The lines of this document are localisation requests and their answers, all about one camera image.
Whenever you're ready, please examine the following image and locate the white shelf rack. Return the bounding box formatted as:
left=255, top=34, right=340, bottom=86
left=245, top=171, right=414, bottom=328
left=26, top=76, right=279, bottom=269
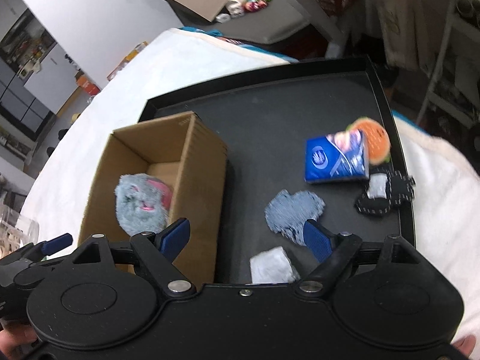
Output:
left=415, top=0, right=480, bottom=129

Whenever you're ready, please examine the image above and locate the grey cabinet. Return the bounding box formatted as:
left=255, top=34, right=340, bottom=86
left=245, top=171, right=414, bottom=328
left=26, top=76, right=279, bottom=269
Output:
left=0, top=7, right=80, bottom=141

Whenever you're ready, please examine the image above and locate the blue tissue packet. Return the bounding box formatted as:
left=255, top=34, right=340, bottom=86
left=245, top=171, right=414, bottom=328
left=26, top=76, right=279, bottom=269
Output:
left=304, top=129, right=372, bottom=185

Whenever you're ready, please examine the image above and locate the grey plush toy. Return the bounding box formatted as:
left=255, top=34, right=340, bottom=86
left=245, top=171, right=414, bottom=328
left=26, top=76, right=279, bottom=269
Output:
left=114, top=172, right=175, bottom=234

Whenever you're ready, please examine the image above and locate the watermelon slice toy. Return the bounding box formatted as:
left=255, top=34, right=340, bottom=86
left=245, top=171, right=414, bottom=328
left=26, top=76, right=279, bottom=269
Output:
left=347, top=116, right=392, bottom=166

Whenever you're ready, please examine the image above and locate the white plastic tissue pack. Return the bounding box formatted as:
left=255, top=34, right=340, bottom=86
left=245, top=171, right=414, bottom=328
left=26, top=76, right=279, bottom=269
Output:
left=249, top=245, right=301, bottom=284

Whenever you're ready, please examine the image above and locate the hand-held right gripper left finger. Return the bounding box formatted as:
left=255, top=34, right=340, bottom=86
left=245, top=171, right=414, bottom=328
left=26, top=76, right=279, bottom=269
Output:
left=73, top=217, right=196, bottom=298

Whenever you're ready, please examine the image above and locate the cardboard box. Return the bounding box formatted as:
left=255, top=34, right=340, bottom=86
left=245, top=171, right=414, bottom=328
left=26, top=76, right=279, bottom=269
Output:
left=77, top=110, right=229, bottom=286

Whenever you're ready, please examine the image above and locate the white printed plastic bag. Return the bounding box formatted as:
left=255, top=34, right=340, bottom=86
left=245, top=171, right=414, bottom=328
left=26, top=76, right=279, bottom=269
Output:
left=375, top=0, right=432, bottom=69

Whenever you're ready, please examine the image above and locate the small white packet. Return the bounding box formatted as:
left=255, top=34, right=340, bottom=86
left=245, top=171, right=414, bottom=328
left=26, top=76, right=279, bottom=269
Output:
left=367, top=172, right=391, bottom=199

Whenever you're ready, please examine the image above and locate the person's right hand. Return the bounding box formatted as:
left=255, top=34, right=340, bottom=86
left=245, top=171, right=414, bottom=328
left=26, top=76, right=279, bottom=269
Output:
left=452, top=335, right=478, bottom=360

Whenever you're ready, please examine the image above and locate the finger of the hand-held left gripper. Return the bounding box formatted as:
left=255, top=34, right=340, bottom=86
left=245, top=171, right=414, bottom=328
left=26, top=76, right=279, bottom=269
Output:
left=28, top=233, right=74, bottom=261

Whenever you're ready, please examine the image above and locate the black stitched heart cushion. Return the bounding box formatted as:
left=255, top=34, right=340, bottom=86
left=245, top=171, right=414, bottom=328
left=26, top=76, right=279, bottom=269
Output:
left=354, top=169, right=417, bottom=217

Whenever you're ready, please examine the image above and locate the black tray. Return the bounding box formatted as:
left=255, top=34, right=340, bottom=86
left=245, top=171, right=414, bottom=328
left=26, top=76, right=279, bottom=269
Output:
left=137, top=55, right=418, bottom=285

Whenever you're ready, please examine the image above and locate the denim heart cushion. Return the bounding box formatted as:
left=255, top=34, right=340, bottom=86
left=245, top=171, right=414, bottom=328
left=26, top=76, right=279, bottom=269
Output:
left=264, top=189, right=326, bottom=247

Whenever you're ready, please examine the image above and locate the person's left hand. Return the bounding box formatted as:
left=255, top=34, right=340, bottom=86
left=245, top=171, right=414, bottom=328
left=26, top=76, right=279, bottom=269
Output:
left=0, top=324, right=39, bottom=360

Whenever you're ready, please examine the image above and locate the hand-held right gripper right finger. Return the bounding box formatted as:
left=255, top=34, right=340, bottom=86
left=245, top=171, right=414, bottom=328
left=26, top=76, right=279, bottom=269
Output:
left=294, top=220, right=425, bottom=296

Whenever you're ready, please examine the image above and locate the orange and white snack box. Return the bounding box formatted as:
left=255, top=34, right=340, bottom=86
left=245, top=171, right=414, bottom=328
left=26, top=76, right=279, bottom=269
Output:
left=107, top=41, right=149, bottom=82

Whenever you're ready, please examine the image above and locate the clear plastic container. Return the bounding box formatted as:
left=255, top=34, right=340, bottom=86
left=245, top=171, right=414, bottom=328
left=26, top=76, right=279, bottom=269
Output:
left=0, top=206, right=40, bottom=256

